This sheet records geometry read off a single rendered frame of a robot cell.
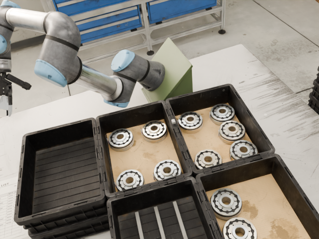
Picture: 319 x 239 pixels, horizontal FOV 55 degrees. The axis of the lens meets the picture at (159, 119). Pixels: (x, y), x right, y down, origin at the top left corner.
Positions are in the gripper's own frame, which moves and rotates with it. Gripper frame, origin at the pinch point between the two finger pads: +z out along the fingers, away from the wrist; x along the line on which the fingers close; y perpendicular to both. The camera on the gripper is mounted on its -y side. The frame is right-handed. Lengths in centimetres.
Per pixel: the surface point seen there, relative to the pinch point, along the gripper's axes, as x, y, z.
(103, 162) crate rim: 55, -21, 14
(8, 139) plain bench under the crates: -15.7, -1.3, 14.8
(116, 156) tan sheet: 45, -31, 15
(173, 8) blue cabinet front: -89, -162, -88
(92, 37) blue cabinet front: -124, -93, -58
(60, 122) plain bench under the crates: -6.2, -24.9, 6.3
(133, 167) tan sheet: 53, -35, 19
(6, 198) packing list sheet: 13.5, 5.1, 35.5
